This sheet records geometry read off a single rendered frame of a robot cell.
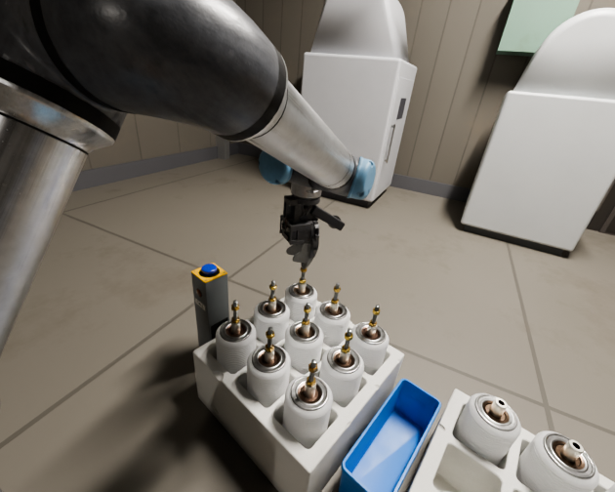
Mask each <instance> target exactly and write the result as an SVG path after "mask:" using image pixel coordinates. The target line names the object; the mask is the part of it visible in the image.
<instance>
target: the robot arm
mask: <svg viewBox="0 0 615 492"><path fill-rule="evenodd" d="M127 113H133V114H140V115H146V116H152V117H157V118H162V119H166V120H171V121H175V122H180V123H184V124H188V125H192V126H195V127H198V128H201V129H204V130H207V131H209V132H211V133H213V134H215V135H217V136H219V137H221V138H222V139H225V140H227V141H231V142H244V141H247V142H249V143H250V144H253V145H254V146H256V147H258V148H259V149H261V150H262V152H261V154H260V157H259V169H260V172H261V175H262V176H263V178H264V179H265V180H266V181H267V182H268V183H270V184H272V185H284V184H286V183H288V182H289V183H292V186H291V193H292V195H284V207H283V215H280V230H279V233H282V236H283V237H284V238H285V239H286V240H287V241H288V242H289V245H292V246H290V247H288V248H287V250H286V253H287V254H288V255H294V256H293V262H296V263H301V266H303V264H304V269H306V268H307V267H308V266H309V265H310V263H311V262H312V260H313V258H314V257H315V255H316V253H317V250H318V245H319V224H318V219H320V220H321V221H323V222H325V223H327V224H328V226H329V227H331V228H336V229H338V230H342V229H343V227H344V226H345V223H344V222H342V221H341V218H340V217H339V216H336V215H331V214H330V213H328V212H326V211H325V210H323V209H321V208H320V207H318V206H317V205H316V204H318V203H319V202H320V196H321V191H322V190H323V191H327V192H331V193H335V194H338V195H342V196H345V197H346V198H354V199H358V200H362V199H364V198H366V197H367V196H368V194H369V193H370V191H371V188H372V186H373V183H374V180H375V175H376V166H375V163H374V162H373V161H372V160H369V159H365V158H363V157H362V156H360V157H356V156H353V155H352V154H351V153H350V152H349V151H348V150H347V149H346V147H345V146H344V145H343V144H342V143H341V142H340V140H339V139H338V138H337V137H336V136H335V135H334V133H333V132H332V131H331V130H330V129H329V128H328V126H327V125H326V124H325V123H324V122H323V121H322V119H321V118H320V117H319V116H318V115H317V114H316V112H315V111H314V110H313V109H312V108H311V107H310V105H309V104H308V103H307V102H306V101H305V99H304V98H303V97H302V96H301V95H300V94H299V92H298V91H297V90H296V89H295V88H294V87H293V85H292V84H291V83H290V82H289V81H288V73H287V67H286V64H285V61H284V59H283V58H282V56H281V55H280V53H279V52H278V51H277V49H276V48H275V47H274V46H273V44H272V43H271V42H270V40H269V39H268V38H267V37H266V36H265V35H264V33H263V32H262V31H261V30H260V29H259V27H258V26H257V25H256V24H255V23H254V21H253V20H252V19H251V18H250V17H249V16H248V15H247V14H246V13H244V12H243V11H242V10H241V9H240V8H239V7H238V6H237V5H236V4H235V3H234V2H233V1H232V0H0V355H1V353H2V351H3V348H4V346H5V345H6V342H7V340H8V338H9V336H10V333H11V331H12V329H13V326H14V324H15V322H16V319H17V317H18V315H19V313H20V310H21V307H22V304H23V302H24V300H25V298H26V295H27V293H28V291H29V288H30V286H31V284H32V282H33V279H34V277H35V275H36V272H37V270H38V268H39V266H40V264H41V262H42V260H43V257H44V255H45V253H46V250H47V248H48V246H49V244H50V241H51V239H52V237H53V234H54V232H55V230H56V227H57V225H58V223H59V221H60V218H61V216H62V212H63V210H64V208H65V206H66V203H67V201H68V199H69V196H70V194H71V192H72V191H73V188H74V186H75V184H76V181H77V179H78V177H79V174H80V172H81V170H82V168H83V165H84V163H85V161H86V158H87V156H88V154H89V153H90V152H92V151H93V150H96V149H100V148H103V147H107V146H111V145H113V144H114V142H115V141H116V138H117V136H118V134H119V131H120V129H121V126H122V124H123V122H124V119H125V117H126V115H127ZM282 221H283V222H282ZM281 225H282V229H281ZM0 492H3V491H2V490H1V489H0Z"/></svg>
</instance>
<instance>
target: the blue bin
mask: <svg viewBox="0 0 615 492"><path fill-rule="evenodd" d="M440 408H441V402H440V401H439V400H438V399H437V398H436V397H434V396H433V395H431V394H430V393H428V392H426V391H425V390H423V389H421V388H420V387H418V386H417V385H415V384H414V383H412V382H411V381H409V380H407V379H401V380H400V381H399V382H398V384H397V385H396V386H395V388H394V389H393V391H392V392H391V393H390V395H389V397H388V398H387V399H386V401H385V402H384V404H383V405H382V406H381V408H380V409H379V411H378V412H377V413H376V415H375V416H374V418H373V419H372V420H371V422H370V423H369V425H368V426H367V427H366V429H365V430H364V432H363V433H362V434H361V436H360V437H359V438H358V439H357V440H356V442H355V443H354V445H353V446H352V447H351V449H350V450H349V451H348V453H347V455H346V456H345V457H344V459H343V461H342V465H341V469H342V475H341V481H340V486H339V492H398V490H399V488H400V486H401V484H402V482H403V480H404V478H405V476H406V474H407V473H408V471H409V469H410V468H411V466H412V464H413V462H414V460H415V458H416V456H417V454H418V452H419V450H420V448H421V446H422V444H423V442H424V440H425V438H426V436H427V434H428V432H429V430H430V428H431V426H432V424H433V422H434V420H435V418H436V416H437V414H438V412H439V410H440Z"/></svg>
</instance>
